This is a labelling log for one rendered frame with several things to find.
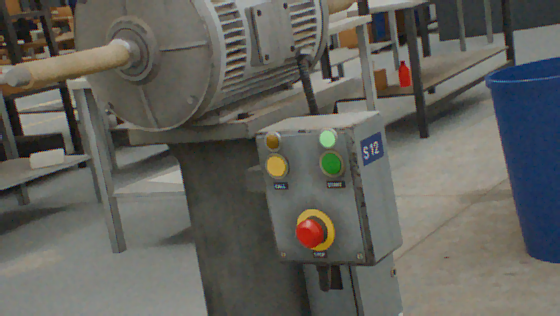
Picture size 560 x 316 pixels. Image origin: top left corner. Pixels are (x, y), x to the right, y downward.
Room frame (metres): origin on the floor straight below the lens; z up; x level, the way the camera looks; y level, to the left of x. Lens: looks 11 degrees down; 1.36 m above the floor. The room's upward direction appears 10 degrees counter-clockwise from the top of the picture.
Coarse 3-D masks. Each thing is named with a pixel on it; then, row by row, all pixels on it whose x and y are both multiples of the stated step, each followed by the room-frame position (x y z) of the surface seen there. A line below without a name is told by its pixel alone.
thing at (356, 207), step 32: (288, 128) 1.41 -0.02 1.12; (320, 128) 1.38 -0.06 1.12; (352, 128) 1.35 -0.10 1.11; (288, 160) 1.40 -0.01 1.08; (320, 160) 1.37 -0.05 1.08; (352, 160) 1.35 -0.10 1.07; (384, 160) 1.41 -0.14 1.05; (288, 192) 1.41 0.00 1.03; (320, 192) 1.38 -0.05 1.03; (352, 192) 1.35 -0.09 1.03; (384, 192) 1.40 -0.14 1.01; (288, 224) 1.41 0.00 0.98; (320, 224) 1.38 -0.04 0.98; (352, 224) 1.35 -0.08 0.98; (384, 224) 1.39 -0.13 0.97; (288, 256) 1.42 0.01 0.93; (320, 256) 1.39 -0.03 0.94; (352, 256) 1.36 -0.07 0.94; (384, 256) 1.37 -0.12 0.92; (320, 288) 1.44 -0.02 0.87
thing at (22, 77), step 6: (6, 72) 1.36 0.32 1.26; (12, 72) 1.36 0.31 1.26; (18, 72) 1.36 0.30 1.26; (24, 72) 1.36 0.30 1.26; (6, 78) 1.36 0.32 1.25; (12, 78) 1.36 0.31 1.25; (18, 78) 1.35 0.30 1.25; (24, 78) 1.36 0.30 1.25; (30, 78) 1.37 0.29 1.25; (12, 84) 1.36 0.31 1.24; (18, 84) 1.36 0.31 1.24; (24, 84) 1.36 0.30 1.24
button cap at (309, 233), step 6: (300, 222) 1.37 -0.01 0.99; (306, 222) 1.37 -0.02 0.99; (312, 222) 1.36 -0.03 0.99; (300, 228) 1.37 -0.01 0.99; (306, 228) 1.36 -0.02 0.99; (312, 228) 1.36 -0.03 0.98; (318, 228) 1.36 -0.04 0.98; (300, 234) 1.37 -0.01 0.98; (306, 234) 1.36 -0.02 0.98; (312, 234) 1.36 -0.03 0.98; (318, 234) 1.36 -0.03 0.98; (300, 240) 1.37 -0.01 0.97; (306, 240) 1.37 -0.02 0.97; (312, 240) 1.36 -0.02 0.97; (318, 240) 1.36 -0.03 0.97; (306, 246) 1.37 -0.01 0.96; (312, 246) 1.37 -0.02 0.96
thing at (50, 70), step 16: (96, 48) 1.48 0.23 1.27; (112, 48) 1.50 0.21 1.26; (32, 64) 1.38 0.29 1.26; (48, 64) 1.39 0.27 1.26; (64, 64) 1.41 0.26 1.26; (80, 64) 1.43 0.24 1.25; (96, 64) 1.46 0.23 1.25; (112, 64) 1.49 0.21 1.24; (32, 80) 1.37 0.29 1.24; (48, 80) 1.39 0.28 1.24
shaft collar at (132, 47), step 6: (114, 42) 1.53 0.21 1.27; (120, 42) 1.52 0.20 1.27; (126, 42) 1.52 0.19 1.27; (132, 42) 1.52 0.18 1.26; (126, 48) 1.52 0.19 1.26; (132, 48) 1.51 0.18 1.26; (138, 48) 1.52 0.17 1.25; (132, 54) 1.51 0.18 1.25; (138, 54) 1.52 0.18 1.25; (132, 60) 1.51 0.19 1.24; (138, 60) 1.52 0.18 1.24; (120, 66) 1.53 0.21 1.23; (126, 66) 1.52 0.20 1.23; (132, 66) 1.52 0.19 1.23
